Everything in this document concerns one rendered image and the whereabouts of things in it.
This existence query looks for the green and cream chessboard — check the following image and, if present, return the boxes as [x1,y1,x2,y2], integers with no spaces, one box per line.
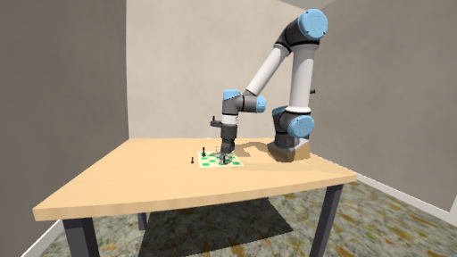
[197,151,245,169]

